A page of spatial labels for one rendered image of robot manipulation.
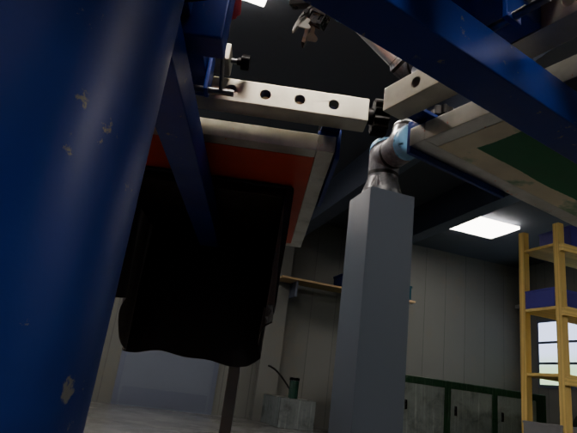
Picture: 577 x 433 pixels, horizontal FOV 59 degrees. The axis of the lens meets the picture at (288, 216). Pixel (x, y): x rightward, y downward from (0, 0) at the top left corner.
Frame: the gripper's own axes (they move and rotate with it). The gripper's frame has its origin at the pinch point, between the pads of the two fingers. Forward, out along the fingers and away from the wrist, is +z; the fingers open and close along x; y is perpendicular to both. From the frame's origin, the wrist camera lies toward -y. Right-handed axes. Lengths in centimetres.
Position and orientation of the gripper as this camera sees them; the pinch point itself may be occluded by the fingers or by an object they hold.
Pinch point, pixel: (295, 40)
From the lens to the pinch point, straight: 212.9
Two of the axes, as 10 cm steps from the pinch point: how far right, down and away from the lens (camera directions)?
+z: -4.9, 8.7, 1.0
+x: 2.8, 0.5, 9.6
